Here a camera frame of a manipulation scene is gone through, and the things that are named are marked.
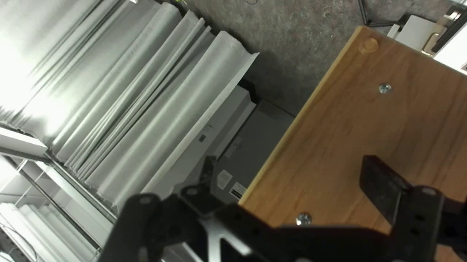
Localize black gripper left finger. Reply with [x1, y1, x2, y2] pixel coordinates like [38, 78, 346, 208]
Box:
[98, 154, 223, 262]

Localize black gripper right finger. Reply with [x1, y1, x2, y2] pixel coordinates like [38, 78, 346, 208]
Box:
[359, 154, 467, 262]

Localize wooden cabinet door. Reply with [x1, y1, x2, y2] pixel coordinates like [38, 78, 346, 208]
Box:
[238, 24, 467, 262]

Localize white curtain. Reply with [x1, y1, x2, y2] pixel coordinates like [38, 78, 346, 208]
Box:
[0, 0, 260, 215]

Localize grey equipment box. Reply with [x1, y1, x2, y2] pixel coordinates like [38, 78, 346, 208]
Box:
[209, 86, 296, 208]

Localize white box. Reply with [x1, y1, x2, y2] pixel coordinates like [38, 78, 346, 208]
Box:
[385, 13, 447, 52]

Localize aluminium frame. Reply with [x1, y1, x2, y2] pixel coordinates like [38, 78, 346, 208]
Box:
[0, 125, 123, 262]

